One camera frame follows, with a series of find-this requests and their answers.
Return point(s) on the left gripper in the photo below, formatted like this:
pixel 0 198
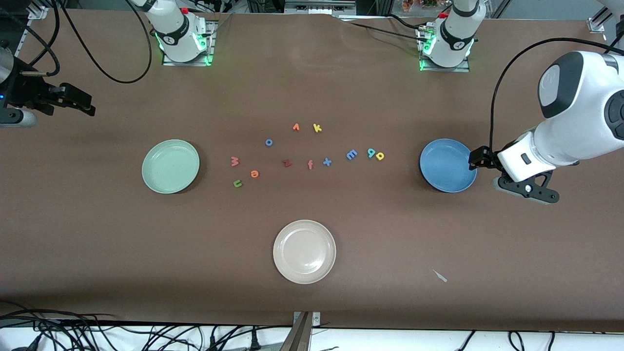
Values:
pixel 488 160

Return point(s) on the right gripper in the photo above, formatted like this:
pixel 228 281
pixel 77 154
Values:
pixel 30 93

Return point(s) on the teal foam letter g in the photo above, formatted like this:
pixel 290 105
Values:
pixel 371 152

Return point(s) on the blue foam letter m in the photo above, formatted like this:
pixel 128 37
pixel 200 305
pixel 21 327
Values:
pixel 351 154

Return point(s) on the red foam letter w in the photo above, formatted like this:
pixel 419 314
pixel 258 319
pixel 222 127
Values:
pixel 234 161

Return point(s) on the blue plate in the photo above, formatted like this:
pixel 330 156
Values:
pixel 448 165

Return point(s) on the white paper scrap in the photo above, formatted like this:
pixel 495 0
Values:
pixel 440 276

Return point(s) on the green plate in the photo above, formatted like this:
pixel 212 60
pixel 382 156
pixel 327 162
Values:
pixel 170 166

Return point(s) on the blue foam letter x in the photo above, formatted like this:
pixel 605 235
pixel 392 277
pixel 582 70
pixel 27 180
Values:
pixel 327 162

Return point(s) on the orange plastic items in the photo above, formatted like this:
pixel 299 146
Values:
pixel 419 4

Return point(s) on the yellow foam letter k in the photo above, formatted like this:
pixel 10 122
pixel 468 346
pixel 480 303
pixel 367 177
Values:
pixel 316 127

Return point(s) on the maroon foam letter z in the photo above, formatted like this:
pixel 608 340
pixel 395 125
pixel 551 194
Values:
pixel 286 163

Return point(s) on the beige plate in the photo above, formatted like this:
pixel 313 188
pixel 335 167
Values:
pixel 304 251

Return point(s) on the silver metal box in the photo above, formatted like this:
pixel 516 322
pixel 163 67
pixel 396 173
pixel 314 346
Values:
pixel 317 7

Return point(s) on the grey aluminium beam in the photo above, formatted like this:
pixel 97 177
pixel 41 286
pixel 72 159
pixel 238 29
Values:
pixel 297 336

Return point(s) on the silver table corner rail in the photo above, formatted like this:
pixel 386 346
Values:
pixel 38 12
pixel 597 24

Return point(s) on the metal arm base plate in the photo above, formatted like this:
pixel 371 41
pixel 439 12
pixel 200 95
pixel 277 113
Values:
pixel 202 64
pixel 438 69

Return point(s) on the small metal bracket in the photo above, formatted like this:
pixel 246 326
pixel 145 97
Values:
pixel 316 318

